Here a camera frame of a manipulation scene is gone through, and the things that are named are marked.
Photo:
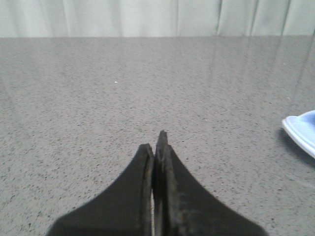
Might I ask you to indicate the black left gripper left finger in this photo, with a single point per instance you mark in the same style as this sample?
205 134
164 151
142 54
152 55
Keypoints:
123 209

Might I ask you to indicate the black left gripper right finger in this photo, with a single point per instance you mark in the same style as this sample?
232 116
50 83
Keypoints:
183 207

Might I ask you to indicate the light blue slipper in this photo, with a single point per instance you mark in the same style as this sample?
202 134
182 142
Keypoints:
301 130

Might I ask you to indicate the pale green curtain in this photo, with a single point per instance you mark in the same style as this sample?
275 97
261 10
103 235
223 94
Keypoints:
155 18

